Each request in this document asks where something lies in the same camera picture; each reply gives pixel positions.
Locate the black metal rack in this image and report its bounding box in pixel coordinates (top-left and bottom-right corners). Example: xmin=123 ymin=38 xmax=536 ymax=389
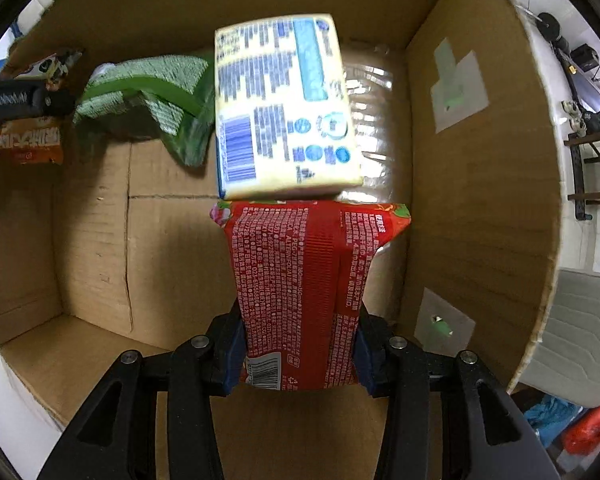
xmin=565 ymin=127 xmax=600 ymax=222

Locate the blue cloth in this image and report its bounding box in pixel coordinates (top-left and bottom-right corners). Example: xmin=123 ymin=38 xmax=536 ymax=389
xmin=524 ymin=394 xmax=581 ymax=448

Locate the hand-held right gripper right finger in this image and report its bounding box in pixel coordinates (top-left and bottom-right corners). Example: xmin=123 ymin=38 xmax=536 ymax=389
xmin=352 ymin=307 xmax=563 ymax=480

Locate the red tissue packet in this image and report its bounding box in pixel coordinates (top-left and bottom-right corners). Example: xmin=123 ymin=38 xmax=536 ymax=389
xmin=208 ymin=199 xmax=412 ymax=392

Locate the cardboard box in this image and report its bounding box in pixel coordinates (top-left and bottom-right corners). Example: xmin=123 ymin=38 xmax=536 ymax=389
xmin=0 ymin=0 xmax=563 ymax=431

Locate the clear plastic packet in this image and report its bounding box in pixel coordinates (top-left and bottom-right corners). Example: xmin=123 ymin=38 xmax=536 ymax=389
xmin=339 ymin=39 xmax=410 ymax=211

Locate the green tissue packet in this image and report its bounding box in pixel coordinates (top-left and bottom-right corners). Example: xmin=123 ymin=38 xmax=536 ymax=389
xmin=73 ymin=50 xmax=217 ymax=167

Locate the yellow tissue packet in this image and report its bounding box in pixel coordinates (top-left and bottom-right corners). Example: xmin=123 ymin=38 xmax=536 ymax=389
xmin=214 ymin=12 xmax=365 ymax=200

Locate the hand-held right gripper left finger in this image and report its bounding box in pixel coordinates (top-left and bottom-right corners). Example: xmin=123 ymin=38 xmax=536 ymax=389
xmin=37 ymin=299 xmax=247 ymax=480

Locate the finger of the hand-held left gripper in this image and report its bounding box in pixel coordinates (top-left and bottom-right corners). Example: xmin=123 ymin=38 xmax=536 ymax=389
xmin=0 ymin=78 xmax=77 ymax=131

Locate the grey cushioned panel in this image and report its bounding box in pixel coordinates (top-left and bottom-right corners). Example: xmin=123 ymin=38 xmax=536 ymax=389
xmin=519 ymin=266 xmax=600 ymax=407

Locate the black barbell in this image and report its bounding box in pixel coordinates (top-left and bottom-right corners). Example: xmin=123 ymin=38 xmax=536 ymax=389
xmin=522 ymin=7 xmax=576 ymax=68

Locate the red plastic bag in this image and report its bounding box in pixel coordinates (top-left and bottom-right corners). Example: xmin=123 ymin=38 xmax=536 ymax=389
xmin=562 ymin=400 xmax=600 ymax=456

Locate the orange snack packet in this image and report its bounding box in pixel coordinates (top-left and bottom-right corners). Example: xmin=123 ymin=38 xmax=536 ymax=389
xmin=0 ymin=48 xmax=85 ymax=166

